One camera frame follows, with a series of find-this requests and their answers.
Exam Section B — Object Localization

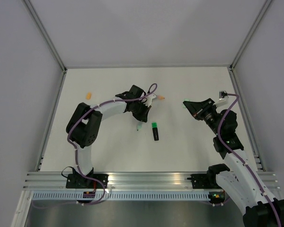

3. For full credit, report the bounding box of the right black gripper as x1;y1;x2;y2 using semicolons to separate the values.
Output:
184;98;222;136

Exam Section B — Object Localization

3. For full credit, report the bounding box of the light green pen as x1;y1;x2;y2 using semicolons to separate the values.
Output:
137;122;142;131

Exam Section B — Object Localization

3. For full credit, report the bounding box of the bright green pen cap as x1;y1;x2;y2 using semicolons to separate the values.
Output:
151;122;158;128

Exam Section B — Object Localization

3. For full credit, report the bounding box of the dark green marker pen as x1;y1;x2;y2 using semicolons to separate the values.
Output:
152;127;159;141

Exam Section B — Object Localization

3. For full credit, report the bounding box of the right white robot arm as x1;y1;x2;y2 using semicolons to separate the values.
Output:
183;98;284;227

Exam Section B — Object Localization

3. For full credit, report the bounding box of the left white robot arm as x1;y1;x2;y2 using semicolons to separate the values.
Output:
66;83;157;190

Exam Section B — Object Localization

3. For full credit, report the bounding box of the orange pen cap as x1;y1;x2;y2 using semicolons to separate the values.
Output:
86;92;92;100

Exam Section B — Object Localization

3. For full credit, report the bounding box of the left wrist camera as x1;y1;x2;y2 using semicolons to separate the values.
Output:
142;94;157;107

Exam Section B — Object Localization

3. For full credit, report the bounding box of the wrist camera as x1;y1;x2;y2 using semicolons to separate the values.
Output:
214;91;228;108
142;94;157;107

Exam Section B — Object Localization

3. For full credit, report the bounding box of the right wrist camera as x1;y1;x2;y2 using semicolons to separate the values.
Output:
214;91;228;108

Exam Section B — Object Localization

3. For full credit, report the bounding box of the right aluminium frame post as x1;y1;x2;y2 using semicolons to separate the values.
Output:
229;0;274;71

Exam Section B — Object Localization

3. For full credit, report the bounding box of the aluminium frame post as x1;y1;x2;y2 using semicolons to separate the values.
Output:
22;0;67;73
229;0;274;71

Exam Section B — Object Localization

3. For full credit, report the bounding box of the slotted cable duct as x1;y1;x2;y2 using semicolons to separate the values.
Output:
33;191;210;201

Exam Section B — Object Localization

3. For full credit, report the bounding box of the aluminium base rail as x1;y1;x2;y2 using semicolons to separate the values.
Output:
23;172;281;191

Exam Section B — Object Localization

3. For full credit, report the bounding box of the left aluminium frame post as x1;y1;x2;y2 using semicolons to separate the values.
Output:
22;0;67;73

